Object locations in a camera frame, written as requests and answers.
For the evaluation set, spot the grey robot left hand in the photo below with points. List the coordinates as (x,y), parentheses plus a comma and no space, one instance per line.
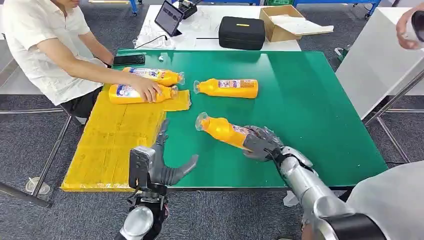
(165,174)

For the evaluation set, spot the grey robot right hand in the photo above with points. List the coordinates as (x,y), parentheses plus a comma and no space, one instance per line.
(261,145)

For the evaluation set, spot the orange drink bottle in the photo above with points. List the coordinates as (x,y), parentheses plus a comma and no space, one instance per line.
(222,130)
(228,90)
(159,76)
(122,96)

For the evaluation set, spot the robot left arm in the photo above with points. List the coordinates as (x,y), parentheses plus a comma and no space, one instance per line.
(139,222)

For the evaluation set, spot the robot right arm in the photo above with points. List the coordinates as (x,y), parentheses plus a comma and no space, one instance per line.
(308,185)

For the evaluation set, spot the green table mat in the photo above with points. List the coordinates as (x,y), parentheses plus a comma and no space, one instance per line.
(298,116)

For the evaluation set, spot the yellow sheet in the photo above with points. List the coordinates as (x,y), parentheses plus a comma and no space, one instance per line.
(109,145)

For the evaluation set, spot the brown cardboard box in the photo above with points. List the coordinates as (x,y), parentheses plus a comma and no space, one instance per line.
(275,33)

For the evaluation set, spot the black carry case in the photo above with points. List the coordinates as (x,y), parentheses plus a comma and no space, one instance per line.
(242,33)

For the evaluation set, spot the small clear plastic piece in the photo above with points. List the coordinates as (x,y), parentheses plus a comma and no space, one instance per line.
(161,58)

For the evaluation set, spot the black smartphone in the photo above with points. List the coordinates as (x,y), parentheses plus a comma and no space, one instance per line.
(129,60)

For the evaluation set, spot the white sheet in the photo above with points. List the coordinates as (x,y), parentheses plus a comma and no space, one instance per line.
(301,26)

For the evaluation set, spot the grey robot torso shell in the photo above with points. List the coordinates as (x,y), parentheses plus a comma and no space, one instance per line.
(391,202)

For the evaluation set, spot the white side table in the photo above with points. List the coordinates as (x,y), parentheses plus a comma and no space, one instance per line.
(374,56)

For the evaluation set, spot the green crate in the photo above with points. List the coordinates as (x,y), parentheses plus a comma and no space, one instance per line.
(278,2)

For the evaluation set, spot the black device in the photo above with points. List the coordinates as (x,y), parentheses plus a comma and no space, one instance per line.
(187,8)

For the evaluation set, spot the black tablet on stand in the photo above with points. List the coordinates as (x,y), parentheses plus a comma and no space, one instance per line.
(168,17)

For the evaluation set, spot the person in white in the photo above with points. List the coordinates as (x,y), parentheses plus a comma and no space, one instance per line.
(39,39)

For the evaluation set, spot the person's hand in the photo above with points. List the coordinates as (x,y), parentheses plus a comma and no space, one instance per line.
(405,30)

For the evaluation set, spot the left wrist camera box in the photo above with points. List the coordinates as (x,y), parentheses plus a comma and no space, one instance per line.
(139,167)

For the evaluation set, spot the metal table frame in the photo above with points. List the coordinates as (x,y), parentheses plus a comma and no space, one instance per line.
(49,159)

